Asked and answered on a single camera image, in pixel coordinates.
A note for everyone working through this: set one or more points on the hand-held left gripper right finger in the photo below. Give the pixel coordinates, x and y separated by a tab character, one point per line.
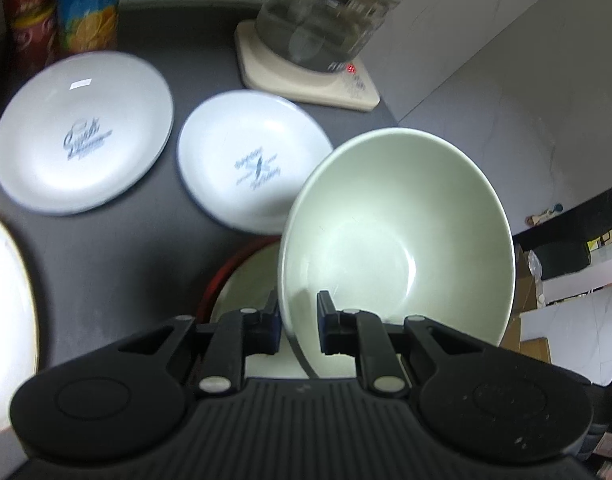
326	316

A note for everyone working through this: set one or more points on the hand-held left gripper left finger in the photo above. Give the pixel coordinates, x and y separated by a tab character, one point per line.
272	316

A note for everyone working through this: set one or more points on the red-rimmed dark bowl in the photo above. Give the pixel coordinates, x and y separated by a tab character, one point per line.
246	280

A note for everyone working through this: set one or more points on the pale green bowl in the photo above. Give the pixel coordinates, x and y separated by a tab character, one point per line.
386	220

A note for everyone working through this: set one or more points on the small white blue-print plate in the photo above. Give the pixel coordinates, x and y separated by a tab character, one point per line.
246	160

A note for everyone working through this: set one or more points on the large white blue-print plate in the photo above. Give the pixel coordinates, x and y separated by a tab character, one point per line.
81	135

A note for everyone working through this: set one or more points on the cardboard box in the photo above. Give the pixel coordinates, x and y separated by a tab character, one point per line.
528	280

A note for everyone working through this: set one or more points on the beige kettle heater base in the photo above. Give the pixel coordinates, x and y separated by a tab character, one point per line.
286	80

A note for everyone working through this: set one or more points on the white gold-rimmed plate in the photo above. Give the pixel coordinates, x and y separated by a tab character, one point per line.
6	320

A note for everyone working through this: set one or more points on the glass kettle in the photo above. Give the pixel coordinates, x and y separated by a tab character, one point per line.
326	15

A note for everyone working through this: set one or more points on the blue snack tube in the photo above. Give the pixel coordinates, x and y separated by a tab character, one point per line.
88	10

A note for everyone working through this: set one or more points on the red snack tube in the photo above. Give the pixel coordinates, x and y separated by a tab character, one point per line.
28	10

